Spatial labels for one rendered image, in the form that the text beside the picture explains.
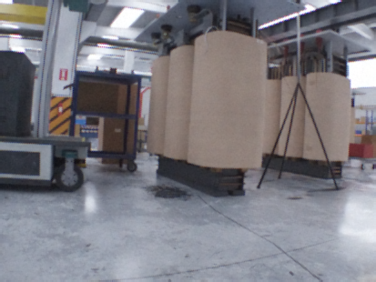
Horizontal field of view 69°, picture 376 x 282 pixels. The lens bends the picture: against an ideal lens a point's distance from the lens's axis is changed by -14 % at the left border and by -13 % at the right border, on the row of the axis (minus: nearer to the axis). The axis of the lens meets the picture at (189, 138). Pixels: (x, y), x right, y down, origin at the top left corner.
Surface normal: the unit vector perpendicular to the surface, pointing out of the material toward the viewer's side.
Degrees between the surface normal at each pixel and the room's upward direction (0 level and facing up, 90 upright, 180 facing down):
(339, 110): 90
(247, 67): 90
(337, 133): 90
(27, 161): 90
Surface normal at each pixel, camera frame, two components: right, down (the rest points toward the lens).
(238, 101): 0.44, 0.05
